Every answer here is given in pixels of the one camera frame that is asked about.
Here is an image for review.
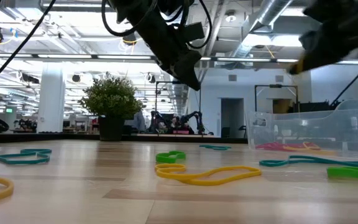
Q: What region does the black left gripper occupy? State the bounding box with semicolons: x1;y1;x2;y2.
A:
116;0;202;91

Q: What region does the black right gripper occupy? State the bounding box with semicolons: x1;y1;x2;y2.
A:
289;18;358;75

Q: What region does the teal rubber band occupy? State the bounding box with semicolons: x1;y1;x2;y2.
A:
0;148;52;165
199;144;232;151
259;155;358;168

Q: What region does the red rubber band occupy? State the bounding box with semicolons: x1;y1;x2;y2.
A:
255;142;321;152
259;142;321;152

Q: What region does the clear plastic bin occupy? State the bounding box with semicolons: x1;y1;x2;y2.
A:
246;98;358;159

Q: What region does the black background robot station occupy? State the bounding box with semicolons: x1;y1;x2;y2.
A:
147;110;205;135

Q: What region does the person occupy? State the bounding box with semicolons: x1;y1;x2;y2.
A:
134;110;147;133

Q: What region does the green potted plant black pot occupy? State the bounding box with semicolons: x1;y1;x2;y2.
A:
78;73;144;142

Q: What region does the green rubber band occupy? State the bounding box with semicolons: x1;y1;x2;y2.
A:
155;151;186;164
327;166;358;182

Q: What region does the white building pillar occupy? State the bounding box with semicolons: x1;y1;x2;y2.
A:
37;62;66;134

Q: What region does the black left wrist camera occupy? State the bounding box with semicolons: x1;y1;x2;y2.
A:
183;22;205;42

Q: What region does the silver ventilation duct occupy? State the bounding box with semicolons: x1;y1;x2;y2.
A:
228;0;293;60

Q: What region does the black left wrist camera cable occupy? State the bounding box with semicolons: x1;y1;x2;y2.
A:
101;0;213;50

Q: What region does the black aluminium table frame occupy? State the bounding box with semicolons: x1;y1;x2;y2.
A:
0;133;249;144

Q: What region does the thin black cable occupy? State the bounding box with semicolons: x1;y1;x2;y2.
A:
0;0;57;93

